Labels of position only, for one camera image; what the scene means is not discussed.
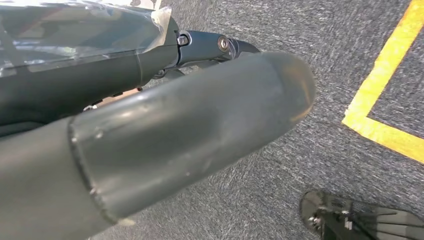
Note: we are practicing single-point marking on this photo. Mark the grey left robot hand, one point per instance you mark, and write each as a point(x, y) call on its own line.
point(165, 132)

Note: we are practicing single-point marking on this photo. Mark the yellow floor tape square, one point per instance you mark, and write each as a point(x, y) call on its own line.
point(384, 66)

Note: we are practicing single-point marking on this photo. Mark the grey robot foot plate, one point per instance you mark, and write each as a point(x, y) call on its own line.
point(397, 222)

